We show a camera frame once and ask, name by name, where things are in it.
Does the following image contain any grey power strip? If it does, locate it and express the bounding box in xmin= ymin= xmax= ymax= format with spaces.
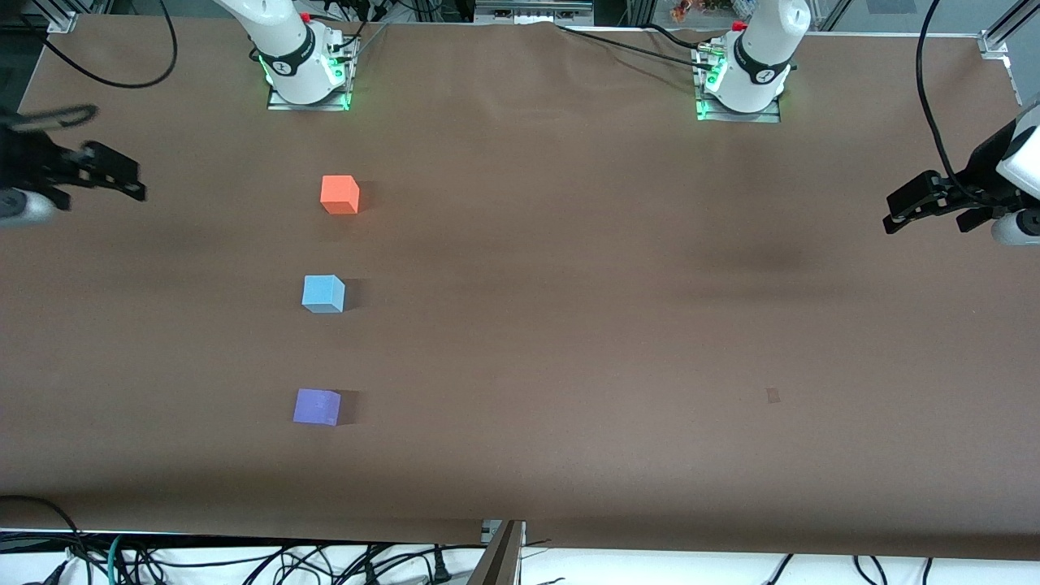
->
xmin=475 ymin=0 xmax=594 ymax=25

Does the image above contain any brown table cover sheet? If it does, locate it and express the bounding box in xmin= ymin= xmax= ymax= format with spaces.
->
xmin=0 ymin=15 xmax=1040 ymax=561

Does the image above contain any black looped floor cable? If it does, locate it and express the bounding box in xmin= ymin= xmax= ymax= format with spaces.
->
xmin=0 ymin=494 xmax=86 ymax=585

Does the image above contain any purple foam block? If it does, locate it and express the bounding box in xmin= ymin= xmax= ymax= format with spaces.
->
xmin=292 ymin=388 xmax=342 ymax=427

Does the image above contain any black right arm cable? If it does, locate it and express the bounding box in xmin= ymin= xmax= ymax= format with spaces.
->
xmin=0 ymin=0 xmax=179 ymax=132

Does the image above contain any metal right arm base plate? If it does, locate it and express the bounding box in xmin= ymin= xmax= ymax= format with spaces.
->
xmin=266 ymin=37 xmax=353 ymax=112

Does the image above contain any black cable on table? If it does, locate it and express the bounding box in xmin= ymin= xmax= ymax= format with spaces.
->
xmin=557 ymin=23 xmax=716 ymax=70

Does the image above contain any brown angled post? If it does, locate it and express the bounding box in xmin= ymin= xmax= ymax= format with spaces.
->
xmin=470 ymin=520 xmax=526 ymax=585

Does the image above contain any orange foam block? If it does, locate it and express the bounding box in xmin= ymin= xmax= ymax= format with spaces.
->
xmin=320 ymin=175 xmax=361 ymax=215

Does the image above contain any teal floor cable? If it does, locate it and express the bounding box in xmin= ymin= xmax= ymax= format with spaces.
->
xmin=104 ymin=534 xmax=135 ymax=585

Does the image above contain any orange coloured background object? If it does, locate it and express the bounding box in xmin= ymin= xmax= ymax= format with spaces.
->
xmin=670 ymin=0 xmax=732 ymax=21

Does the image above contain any light blue foam block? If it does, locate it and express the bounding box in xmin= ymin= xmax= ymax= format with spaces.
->
xmin=301 ymin=275 xmax=346 ymax=314

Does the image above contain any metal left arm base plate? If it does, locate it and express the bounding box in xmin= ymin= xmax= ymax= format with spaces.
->
xmin=693 ymin=45 xmax=783 ymax=124

